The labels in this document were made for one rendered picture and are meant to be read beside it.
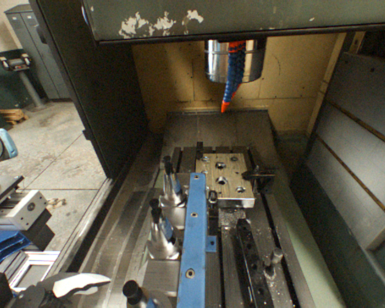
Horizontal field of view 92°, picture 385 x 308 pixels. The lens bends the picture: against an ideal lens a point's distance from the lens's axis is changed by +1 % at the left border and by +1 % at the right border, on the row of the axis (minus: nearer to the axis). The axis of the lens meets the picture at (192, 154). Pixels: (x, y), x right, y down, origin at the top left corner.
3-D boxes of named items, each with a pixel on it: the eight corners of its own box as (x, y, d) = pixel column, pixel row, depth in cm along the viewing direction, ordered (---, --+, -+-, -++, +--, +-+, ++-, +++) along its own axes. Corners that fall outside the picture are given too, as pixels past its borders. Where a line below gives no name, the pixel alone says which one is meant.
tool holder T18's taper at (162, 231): (171, 254, 32) (165, 231, 28) (147, 248, 33) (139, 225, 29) (179, 231, 35) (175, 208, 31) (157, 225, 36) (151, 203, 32)
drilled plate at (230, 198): (194, 206, 74) (193, 198, 71) (197, 161, 98) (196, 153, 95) (253, 207, 72) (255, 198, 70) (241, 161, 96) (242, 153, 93)
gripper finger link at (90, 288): (118, 275, 38) (68, 295, 36) (107, 261, 34) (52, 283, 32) (119, 291, 35) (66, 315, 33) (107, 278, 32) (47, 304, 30)
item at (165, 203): (188, 209, 42) (187, 201, 41) (161, 213, 41) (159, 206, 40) (185, 188, 47) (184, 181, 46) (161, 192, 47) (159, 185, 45)
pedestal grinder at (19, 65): (33, 112, 432) (0, 57, 365) (26, 109, 450) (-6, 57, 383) (54, 105, 463) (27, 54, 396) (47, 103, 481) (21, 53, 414)
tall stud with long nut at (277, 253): (266, 276, 57) (274, 255, 49) (263, 266, 59) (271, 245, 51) (275, 276, 57) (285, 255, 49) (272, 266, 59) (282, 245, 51)
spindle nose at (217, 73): (272, 80, 48) (283, 24, 41) (211, 87, 46) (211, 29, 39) (248, 68, 61) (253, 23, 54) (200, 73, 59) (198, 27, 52)
